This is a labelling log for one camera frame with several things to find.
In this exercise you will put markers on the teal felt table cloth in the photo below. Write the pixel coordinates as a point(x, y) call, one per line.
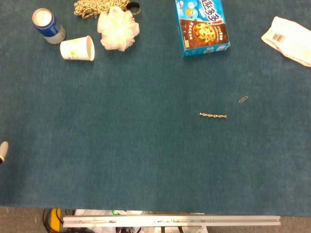
point(121, 133)

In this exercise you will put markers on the white paper cup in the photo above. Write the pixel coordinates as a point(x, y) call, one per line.
point(75, 48)

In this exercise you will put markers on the silver paper clip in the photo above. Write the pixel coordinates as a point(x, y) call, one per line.
point(243, 99)

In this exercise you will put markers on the white snack bag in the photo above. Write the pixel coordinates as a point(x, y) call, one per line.
point(289, 38)

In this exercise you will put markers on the yellow device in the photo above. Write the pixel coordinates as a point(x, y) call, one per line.
point(56, 218)

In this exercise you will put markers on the black band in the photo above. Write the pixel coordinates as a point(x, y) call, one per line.
point(137, 9)

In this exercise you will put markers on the blue and silver drink can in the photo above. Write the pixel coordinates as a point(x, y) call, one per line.
point(46, 24)

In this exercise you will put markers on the aluminium profile rail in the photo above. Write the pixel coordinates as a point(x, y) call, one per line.
point(170, 221)

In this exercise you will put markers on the blue cookie box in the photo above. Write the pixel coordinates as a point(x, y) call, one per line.
point(204, 29)

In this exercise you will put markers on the white mesh bath pouf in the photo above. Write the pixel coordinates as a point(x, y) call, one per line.
point(117, 31)

